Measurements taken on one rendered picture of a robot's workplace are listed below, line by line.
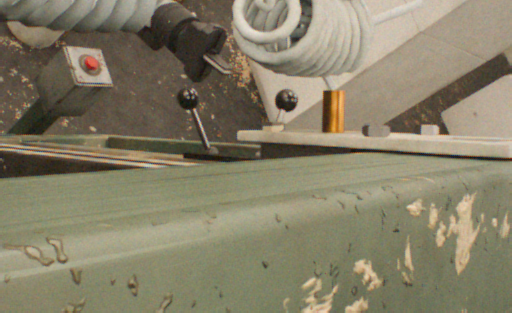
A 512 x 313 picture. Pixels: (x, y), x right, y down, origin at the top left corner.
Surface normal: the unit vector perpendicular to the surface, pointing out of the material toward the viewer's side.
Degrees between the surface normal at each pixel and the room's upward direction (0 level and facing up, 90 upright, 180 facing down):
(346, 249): 30
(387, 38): 90
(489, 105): 90
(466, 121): 90
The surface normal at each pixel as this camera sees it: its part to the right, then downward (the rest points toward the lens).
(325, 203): 0.55, -0.67
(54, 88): -0.65, 0.03
